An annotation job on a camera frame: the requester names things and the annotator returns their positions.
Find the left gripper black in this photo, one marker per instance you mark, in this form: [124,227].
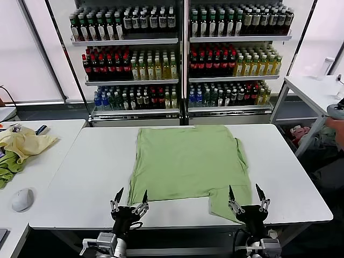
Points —
[126,217]

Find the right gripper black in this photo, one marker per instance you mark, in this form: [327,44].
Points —
[254,217]

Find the light green t-shirt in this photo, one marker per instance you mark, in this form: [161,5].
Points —
[188,161]

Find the grey handheld controller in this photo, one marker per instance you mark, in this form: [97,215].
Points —
[336,111]

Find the pink red clothes heap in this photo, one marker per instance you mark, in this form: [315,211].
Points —
[299,133]

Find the grey green clothes heap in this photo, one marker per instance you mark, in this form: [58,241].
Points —
[326,137]

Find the person's hand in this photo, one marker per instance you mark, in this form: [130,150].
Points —
[337,125]

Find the person's dark trousers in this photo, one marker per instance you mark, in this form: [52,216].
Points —
[330,174]

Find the white computer mouse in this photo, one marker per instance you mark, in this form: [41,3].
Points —
[22,200]

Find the blue white striped item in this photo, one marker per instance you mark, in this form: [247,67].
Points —
[42,129]

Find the pale yellow garment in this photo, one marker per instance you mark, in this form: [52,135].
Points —
[29,142]

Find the crumpled green cloth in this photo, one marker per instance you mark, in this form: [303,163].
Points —
[8,166]

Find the white side table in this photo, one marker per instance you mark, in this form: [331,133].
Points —
[309,88]

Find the grey laptop corner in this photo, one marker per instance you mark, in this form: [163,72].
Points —
[3,236]

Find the small tag on garment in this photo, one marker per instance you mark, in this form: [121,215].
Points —
[16,129]

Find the small dark clip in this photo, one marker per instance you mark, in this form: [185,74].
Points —
[340,78]

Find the beverage shelf unit narrow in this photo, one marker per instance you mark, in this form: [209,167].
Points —
[129,40]

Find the beverage shelf unit wide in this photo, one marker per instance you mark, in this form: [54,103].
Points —
[236,39]

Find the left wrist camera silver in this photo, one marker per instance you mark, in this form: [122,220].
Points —
[104,242]

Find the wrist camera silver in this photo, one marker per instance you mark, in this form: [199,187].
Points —
[270,248]
[104,242]

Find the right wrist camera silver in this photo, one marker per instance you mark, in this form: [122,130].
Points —
[270,248]

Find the metal table frame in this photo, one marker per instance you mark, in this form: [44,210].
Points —
[188,251]

